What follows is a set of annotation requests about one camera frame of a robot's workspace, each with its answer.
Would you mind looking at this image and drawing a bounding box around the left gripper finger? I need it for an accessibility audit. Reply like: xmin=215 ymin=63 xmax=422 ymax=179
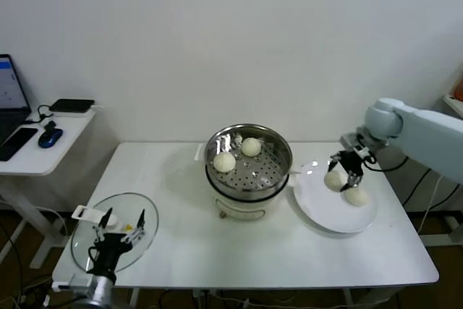
xmin=121 ymin=208 xmax=146 ymax=245
xmin=92 ymin=208 xmax=113 ymax=244

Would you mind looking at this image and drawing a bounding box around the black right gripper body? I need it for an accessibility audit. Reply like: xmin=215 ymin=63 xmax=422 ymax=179
xmin=338 ymin=150 xmax=365 ymax=176

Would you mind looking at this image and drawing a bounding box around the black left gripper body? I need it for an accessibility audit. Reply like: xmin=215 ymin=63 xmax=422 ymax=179
xmin=86 ymin=232 xmax=133 ymax=276

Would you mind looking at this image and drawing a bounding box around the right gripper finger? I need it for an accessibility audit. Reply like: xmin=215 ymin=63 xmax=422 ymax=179
xmin=327 ymin=152 xmax=343 ymax=173
xmin=339 ymin=174 xmax=364 ymax=193

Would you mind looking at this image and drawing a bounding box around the white steamed baozi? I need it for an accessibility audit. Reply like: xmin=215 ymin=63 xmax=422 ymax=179
xmin=323 ymin=169 xmax=348 ymax=192
xmin=240 ymin=137 xmax=262 ymax=157
xmin=213 ymin=152 xmax=236 ymax=174
xmin=344 ymin=186 xmax=370 ymax=208

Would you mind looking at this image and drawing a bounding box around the perforated steel steamer basket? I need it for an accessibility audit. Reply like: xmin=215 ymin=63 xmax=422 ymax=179
xmin=194 ymin=124 xmax=301 ymax=202

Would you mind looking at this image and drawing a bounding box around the white round plate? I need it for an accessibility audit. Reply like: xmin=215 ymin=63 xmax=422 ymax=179
xmin=288 ymin=159 xmax=378 ymax=234

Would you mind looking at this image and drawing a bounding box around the white side desk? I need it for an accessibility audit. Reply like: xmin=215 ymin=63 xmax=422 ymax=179
xmin=0 ymin=108 xmax=97 ymax=270

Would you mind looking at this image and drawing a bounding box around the blue computer mouse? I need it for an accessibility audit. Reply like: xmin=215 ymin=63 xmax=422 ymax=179
xmin=38 ymin=128 xmax=64 ymax=149

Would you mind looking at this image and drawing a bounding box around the white electric cooker pot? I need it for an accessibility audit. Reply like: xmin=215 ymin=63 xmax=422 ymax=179
xmin=204 ymin=169 xmax=300 ymax=221

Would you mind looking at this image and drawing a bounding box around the flat white box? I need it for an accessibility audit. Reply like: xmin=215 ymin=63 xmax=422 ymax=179
xmin=50 ymin=108 xmax=97 ymax=119

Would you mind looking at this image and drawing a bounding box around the black smartphone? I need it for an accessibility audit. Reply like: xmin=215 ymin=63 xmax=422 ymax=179
xmin=0 ymin=127 xmax=39 ymax=163

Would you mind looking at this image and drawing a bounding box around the flat black box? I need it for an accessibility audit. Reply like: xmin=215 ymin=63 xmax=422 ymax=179
xmin=49 ymin=98 xmax=95 ymax=114

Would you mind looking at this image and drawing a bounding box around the open black laptop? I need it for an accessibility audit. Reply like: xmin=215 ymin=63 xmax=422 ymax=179
xmin=0 ymin=54 xmax=33 ymax=145

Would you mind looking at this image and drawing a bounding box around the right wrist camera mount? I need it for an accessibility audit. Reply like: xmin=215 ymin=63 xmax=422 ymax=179
xmin=339 ymin=126 xmax=377 ymax=154

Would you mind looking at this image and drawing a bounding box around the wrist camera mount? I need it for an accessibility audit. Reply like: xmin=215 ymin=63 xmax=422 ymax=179
xmin=51 ymin=274 xmax=91 ymax=292
xmin=339 ymin=126 xmax=377 ymax=154

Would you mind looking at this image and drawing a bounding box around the glass lid with white handle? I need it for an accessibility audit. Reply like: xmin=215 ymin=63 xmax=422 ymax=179
xmin=70 ymin=192 xmax=159 ymax=274

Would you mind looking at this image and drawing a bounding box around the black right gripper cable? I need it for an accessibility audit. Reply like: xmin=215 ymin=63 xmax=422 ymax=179
xmin=363 ymin=153 xmax=409 ymax=173

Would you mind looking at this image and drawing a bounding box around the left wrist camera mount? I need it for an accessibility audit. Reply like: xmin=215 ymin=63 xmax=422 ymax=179
xmin=51 ymin=274 xmax=91 ymax=292

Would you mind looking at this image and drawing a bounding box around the white floor cable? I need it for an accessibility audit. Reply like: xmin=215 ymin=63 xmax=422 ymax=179
xmin=34 ymin=206 xmax=69 ymax=240

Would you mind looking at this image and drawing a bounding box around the black cable with plug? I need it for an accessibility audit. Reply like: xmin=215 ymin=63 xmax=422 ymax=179
xmin=400 ymin=167 xmax=433 ymax=206

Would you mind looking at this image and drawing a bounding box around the white hanging cable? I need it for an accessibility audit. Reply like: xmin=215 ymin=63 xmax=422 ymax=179
xmin=417 ymin=174 xmax=462 ymax=234

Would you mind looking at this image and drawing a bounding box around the black floor cable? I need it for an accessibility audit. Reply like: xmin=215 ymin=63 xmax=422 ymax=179
xmin=0 ymin=221 xmax=25 ymax=309

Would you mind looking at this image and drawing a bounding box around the black cable with adapter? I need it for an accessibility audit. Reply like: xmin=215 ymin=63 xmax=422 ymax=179
xmin=37 ymin=105 xmax=57 ymax=132

